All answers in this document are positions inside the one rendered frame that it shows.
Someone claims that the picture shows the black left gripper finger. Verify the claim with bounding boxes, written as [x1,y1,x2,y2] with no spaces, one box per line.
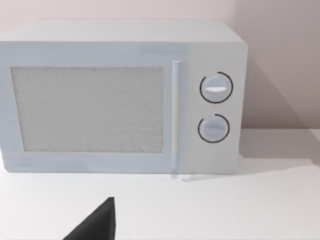
[62,196,117,240]

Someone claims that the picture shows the pale microwave oven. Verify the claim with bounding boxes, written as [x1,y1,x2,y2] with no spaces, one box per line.
[0,19,249,176]

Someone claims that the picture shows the small microwave knob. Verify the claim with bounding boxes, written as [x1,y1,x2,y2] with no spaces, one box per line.
[197,113,231,144]

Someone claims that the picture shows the pale microwave door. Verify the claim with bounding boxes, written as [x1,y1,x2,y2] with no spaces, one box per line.
[0,40,189,174]

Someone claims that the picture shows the large microwave knob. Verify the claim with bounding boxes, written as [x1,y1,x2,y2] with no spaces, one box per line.
[199,71,234,104]

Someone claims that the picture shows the pale microwave door handle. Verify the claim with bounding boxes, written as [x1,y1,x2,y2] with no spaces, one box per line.
[171,60,181,172]

